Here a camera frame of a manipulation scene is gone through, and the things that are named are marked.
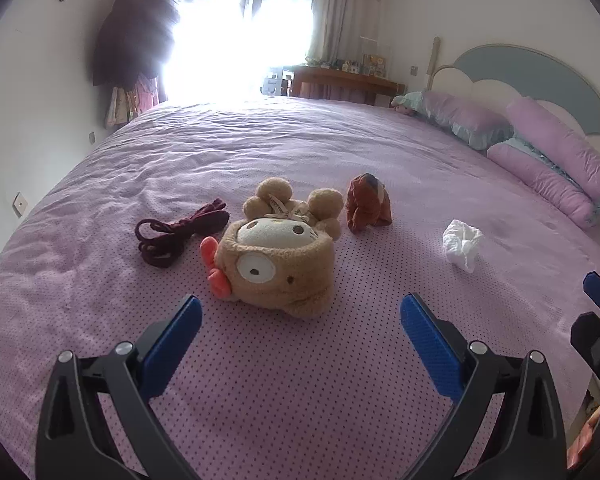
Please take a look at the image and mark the patterned curtain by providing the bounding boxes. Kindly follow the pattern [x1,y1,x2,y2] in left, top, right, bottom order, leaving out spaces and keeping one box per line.
[307,0,384,63]

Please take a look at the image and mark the brown bear plush toy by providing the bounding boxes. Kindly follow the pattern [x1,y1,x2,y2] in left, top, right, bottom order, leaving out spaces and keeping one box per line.
[200,177,344,322]

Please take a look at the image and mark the white plastic drawers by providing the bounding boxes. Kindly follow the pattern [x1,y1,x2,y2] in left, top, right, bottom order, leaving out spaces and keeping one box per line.
[262,67,294,97]

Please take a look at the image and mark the blue and cream headboard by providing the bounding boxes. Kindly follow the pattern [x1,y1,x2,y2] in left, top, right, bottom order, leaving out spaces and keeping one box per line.
[430,44,600,142]

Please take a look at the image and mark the dark red cord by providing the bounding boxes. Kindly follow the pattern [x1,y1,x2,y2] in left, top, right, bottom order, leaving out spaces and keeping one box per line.
[135,198,230,267]

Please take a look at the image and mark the large pink pillow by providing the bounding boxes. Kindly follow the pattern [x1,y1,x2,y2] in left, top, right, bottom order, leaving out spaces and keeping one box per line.
[487,141,600,230]
[506,96,600,202]

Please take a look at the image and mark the dark hanging coat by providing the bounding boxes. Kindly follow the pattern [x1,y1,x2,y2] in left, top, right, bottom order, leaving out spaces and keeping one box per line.
[92,0,181,87]

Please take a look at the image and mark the small brown plush dog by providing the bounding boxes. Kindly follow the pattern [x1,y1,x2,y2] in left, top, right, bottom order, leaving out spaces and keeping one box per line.
[345,173,394,234]

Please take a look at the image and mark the pale hanging clothes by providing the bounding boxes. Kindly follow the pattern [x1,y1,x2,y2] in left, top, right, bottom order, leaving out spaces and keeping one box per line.
[104,77,161,128]

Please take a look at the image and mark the small crumpled white tissue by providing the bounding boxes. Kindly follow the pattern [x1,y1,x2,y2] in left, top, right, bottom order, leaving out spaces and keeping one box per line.
[442,219,484,274]

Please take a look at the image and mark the wooden desk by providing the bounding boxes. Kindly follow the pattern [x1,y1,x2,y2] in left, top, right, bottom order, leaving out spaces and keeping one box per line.
[289,65,407,107]

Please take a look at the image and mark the pink object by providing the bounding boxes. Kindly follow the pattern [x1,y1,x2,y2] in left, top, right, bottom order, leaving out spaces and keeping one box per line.
[567,402,600,467]

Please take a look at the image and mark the pink pillow with blue frill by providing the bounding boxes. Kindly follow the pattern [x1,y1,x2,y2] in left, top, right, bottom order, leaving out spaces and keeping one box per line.
[392,90,515,150]

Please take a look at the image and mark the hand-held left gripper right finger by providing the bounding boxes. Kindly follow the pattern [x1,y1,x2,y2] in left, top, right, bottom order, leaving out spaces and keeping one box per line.
[399,292,568,480]

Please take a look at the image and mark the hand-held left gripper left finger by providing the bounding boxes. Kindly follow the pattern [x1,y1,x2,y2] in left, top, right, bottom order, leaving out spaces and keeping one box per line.
[35,295,203,480]

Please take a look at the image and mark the small items on desk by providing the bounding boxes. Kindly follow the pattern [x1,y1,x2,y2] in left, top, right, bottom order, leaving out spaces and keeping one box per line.
[305,52,389,79]

